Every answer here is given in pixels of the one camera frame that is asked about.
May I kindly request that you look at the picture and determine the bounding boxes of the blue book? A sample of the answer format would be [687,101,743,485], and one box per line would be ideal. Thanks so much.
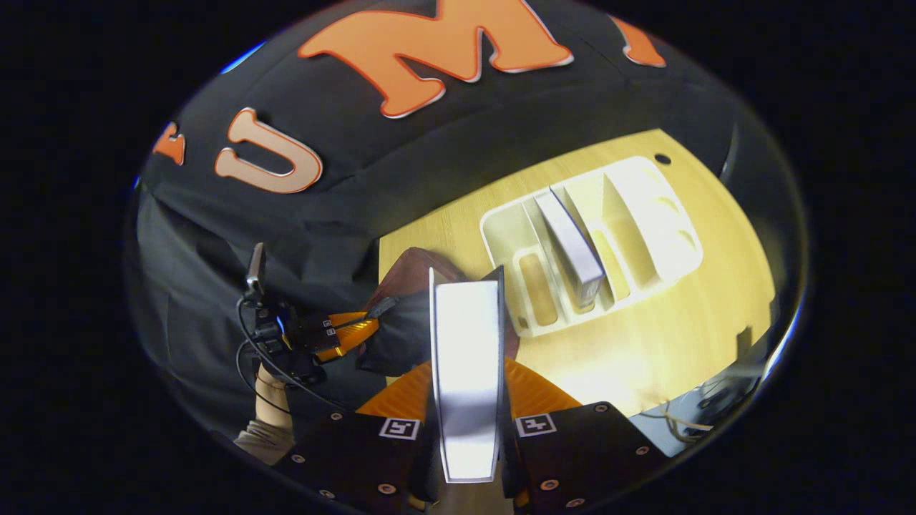
[533,187,608,309]

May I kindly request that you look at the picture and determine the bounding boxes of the white bookshelf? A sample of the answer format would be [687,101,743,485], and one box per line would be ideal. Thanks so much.
[479,156,705,339]

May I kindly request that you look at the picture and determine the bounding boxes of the black and white book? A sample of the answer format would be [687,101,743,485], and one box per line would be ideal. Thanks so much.
[427,265,508,484]

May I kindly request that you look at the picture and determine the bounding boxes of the maroon schoolbag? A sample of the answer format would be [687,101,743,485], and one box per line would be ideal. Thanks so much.
[356,247,520,380]

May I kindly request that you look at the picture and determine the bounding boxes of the tangled cables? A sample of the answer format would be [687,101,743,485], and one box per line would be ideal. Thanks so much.
[637,376,763,444]

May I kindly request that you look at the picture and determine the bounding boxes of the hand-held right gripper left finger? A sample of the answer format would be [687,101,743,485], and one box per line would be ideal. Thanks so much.
[276,360,439,510]

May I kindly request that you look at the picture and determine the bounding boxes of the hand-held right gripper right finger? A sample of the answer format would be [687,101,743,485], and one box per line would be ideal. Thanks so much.
[501,358,671,511]

